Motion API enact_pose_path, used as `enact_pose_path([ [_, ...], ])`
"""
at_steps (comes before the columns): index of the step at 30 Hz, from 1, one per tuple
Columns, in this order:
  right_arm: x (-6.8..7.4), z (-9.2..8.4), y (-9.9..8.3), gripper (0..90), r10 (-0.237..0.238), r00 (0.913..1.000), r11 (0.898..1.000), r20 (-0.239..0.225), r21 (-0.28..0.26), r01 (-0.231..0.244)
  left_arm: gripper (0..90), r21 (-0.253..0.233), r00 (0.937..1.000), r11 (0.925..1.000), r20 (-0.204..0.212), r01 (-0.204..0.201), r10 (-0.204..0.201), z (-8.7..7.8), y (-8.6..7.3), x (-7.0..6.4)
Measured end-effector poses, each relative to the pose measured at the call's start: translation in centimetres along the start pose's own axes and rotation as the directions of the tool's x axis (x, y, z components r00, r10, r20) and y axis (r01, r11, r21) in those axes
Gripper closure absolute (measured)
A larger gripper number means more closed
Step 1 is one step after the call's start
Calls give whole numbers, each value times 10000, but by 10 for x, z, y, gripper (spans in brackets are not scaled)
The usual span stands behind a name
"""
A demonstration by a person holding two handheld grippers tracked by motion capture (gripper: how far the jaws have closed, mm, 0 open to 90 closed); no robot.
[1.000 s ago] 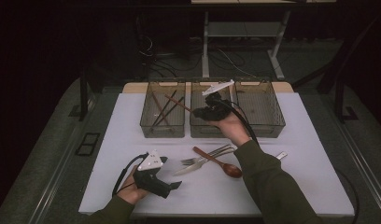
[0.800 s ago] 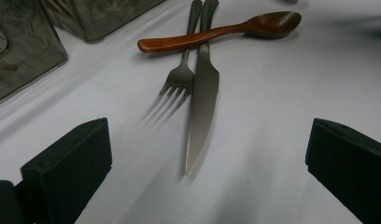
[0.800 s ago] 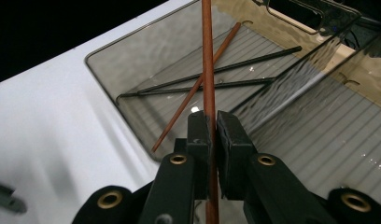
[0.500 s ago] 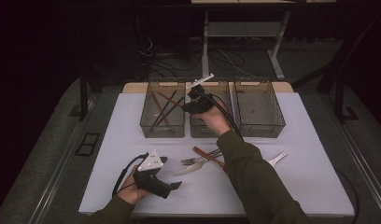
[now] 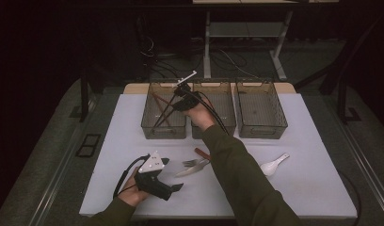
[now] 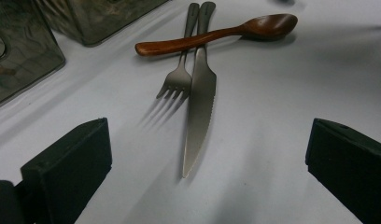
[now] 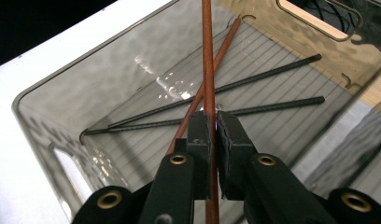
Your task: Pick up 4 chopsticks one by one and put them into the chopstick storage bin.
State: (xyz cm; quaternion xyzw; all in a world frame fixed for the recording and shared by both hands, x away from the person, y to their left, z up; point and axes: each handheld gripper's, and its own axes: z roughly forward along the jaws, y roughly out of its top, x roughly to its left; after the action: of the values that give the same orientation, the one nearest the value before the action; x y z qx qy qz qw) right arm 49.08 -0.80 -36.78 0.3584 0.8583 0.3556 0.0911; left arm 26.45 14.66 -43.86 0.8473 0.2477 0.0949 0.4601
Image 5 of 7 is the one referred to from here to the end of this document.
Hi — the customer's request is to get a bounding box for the metal floor rail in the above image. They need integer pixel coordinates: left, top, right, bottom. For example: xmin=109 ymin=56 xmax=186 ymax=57
xmin=332 ymin=103 xmax=384 ymax=220
xmin=29 ymin=93 xmax=102 ymax=226

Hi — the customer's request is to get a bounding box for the black metal stand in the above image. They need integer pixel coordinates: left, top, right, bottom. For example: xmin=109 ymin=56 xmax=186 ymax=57
xmin=69 ymin=68 xmax=99 ymax=124
xmin=336 ymin=77 xmax=363 ymax=125

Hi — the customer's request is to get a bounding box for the steel fork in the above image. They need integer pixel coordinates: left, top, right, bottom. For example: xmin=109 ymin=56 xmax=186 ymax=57
xmin=182 ymin=157 xmax=207 ymax=169

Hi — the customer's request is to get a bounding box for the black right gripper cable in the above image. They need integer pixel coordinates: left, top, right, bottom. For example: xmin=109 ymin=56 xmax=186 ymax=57
xmin=187 ymin=89 xmax=231 ymax=137

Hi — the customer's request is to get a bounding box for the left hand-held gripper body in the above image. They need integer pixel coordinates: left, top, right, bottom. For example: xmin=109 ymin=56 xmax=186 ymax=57
xmin=133 ymin=151 xmax=176 ymax=202

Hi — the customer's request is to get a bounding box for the white ceramic spoon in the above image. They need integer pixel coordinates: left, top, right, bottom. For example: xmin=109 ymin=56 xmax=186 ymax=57
xmin=259 ymin=153 xmax=291 ymax=177

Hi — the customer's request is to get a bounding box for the tangle of black floor cables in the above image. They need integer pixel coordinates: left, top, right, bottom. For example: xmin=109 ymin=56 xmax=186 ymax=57
xmin=136 ymin=14 xmax=204 ymax=80

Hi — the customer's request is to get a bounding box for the person's left hand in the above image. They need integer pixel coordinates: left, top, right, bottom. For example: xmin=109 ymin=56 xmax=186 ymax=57
xmin=117 ymin=167 xmax=151 ymax=208

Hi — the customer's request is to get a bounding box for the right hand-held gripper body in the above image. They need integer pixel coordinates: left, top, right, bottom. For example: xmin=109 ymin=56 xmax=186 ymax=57
xmin=171 ymin=70 xmax=202 ymax=111

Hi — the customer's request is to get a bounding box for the brown wooden spoon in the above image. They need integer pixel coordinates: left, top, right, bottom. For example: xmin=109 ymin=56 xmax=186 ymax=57
xmin=194 ymin=147 xmax=213 ymax=161

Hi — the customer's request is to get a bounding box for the smoky clear plastic basket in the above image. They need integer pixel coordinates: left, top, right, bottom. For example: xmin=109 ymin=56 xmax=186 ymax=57
xmin=190 ymin=79 xmax=237 ymax=140
xmin=140 ymin=79 xmax=188 ymax=140
xmin=235 ymin=78 xmax=289 ymax=140

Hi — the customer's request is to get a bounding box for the white floor cable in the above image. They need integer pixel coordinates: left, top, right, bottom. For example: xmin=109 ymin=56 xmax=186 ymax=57
xmin=217 ymin=47 xmax=264 ymax=80

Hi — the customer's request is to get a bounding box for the person's right hand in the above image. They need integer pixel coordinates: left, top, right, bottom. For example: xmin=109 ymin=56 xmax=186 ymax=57
xmin=183 ymin=96 xmax=217 ymax=132

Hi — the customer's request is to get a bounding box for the white metal frame desk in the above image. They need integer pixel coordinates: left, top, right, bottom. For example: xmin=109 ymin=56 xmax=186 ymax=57
xmin=192 ymin=0 xmax=340 ymax=82

